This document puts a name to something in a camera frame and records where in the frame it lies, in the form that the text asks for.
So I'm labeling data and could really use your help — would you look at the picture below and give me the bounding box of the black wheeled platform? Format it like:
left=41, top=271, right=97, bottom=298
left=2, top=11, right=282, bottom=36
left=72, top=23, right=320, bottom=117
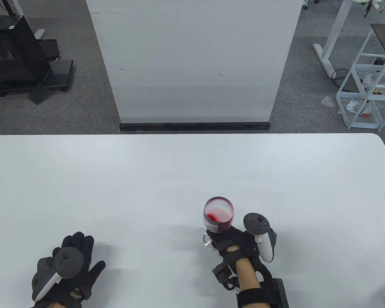
left=0, top=59, right=74, bottom=97

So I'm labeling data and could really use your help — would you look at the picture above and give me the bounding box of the person's left hand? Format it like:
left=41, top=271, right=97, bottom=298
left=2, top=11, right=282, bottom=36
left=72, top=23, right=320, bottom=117
left=31, top=232, right=106, bottom=308

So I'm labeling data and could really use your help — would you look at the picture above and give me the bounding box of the white desk leg frame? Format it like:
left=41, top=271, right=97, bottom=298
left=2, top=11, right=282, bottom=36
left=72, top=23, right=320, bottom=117
left=313, top=0, right=356, bottom=77

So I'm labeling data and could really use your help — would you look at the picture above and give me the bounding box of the person's right hand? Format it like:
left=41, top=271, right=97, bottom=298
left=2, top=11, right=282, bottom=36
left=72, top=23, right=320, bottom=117
left=208, top=226, right=260, bottom=260

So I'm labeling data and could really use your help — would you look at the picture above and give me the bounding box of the white table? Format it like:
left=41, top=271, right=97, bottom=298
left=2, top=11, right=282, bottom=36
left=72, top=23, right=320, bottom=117
left=0, top=133, right=385, bottom=308

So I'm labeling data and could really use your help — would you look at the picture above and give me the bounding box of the white partition screen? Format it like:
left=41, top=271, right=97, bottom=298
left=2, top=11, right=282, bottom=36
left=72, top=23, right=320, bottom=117
left=85, top=0, right=304, bottom=124

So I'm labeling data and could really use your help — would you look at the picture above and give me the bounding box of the person's right forearm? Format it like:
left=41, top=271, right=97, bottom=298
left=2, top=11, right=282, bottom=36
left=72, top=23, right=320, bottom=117
left=236, top=257, right=263, bottom=291

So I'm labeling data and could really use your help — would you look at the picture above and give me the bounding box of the white metal step rack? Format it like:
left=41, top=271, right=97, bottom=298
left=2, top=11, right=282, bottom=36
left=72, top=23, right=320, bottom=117
left=336, top=30, right=385, bottom=130

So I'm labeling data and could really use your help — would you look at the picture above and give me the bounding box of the small black box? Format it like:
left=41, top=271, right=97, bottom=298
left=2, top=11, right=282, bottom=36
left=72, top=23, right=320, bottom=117
left=39, top=39, right=62, bottom=60

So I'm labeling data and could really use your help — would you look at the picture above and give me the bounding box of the crumpled white packaging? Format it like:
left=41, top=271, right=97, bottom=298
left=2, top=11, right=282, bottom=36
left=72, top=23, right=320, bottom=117
left=346, top=99, right=372, bottom=118
left=361, top=72, right=385, bottom=92

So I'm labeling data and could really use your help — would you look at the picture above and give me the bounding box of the black cable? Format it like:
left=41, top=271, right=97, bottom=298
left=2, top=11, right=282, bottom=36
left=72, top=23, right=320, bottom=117
left=331, top=68, right=352, bottom=87

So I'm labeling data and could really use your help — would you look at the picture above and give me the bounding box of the clear wine glass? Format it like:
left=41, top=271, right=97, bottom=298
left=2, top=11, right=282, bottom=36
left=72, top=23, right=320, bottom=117
left=202, top=197, right=235, bottom=251

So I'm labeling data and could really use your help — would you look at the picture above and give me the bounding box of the black screen base bar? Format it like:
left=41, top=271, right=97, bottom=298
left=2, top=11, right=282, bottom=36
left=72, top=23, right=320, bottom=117
left=119, top=121, right=270, bottom=132

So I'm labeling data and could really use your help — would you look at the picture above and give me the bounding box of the black computer tower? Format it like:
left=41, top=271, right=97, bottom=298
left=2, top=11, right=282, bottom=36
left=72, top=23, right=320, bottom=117
left=0, top=15, right=51, bottom=87

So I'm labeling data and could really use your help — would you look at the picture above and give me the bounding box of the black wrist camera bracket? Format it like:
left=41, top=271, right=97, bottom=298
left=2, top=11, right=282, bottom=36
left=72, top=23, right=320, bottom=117
left=212, top=255, right=271, bottom=291

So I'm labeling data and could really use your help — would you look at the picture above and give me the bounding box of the black wrist strap box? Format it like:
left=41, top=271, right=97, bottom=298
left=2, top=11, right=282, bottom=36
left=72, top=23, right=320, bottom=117
left=236, top=278, right=290, bottom=308

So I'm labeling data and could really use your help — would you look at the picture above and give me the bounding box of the dark grey white controller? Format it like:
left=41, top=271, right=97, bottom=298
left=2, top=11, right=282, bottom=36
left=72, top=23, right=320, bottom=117
left=243, top=213, right=277, bottom=263
left=35, top=247, right=84, bottom=302

